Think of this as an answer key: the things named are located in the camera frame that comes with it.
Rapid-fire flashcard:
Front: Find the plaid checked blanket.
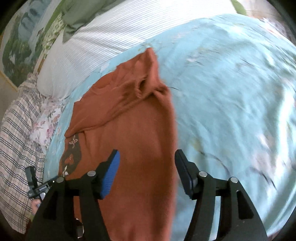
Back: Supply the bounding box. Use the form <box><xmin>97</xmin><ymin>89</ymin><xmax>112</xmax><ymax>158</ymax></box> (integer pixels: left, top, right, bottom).
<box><xmin>1</xmin><ymin>73</ymin><xmax>45</xmax><ymax>233</ymax></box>

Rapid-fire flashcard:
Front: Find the light blue floral bedsheet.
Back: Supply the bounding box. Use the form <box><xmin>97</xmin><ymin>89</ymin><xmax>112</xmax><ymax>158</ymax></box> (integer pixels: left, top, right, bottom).
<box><xmin>43</xmin><ymin>15</ymin><xmax>295</xmax><ymax>236</ymax></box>

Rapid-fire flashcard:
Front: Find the pink floral white pillowcase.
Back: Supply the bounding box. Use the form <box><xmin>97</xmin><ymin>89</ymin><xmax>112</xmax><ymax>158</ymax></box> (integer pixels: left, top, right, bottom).
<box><xmin>29</xmin><ymin>98</ymin><xmax>66</xmax><ymax>154</ymax></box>

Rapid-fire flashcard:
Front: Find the green grey cloth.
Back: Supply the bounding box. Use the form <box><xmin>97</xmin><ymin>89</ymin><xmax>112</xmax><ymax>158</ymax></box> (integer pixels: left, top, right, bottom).
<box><xmin>62</xmin><ymin>0</ymin><xmax>123</xmax><ymax>43</ymax></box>

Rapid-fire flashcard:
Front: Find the white striped pillow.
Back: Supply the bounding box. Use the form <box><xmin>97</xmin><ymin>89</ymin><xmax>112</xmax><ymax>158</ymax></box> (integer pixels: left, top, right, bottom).
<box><xmin>37</xmin><ymin>1</ymin><xmax>236</xmax><ymax>99</ymax></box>

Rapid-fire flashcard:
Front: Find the rust orange knit sweater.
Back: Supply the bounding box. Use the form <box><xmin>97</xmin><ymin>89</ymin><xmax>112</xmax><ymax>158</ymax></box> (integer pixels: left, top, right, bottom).
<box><xmin>59</xmin><ymin>48</ymin><xmax>177</xmax><ymax>240</ymax></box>

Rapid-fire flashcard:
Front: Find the framed landscape painting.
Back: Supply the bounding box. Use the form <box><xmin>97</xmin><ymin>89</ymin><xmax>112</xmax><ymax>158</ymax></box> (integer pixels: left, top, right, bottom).
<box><xmin>1</xmin><ymin>1</ymin><xmax>65</xmax><ymax>87</ymax></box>

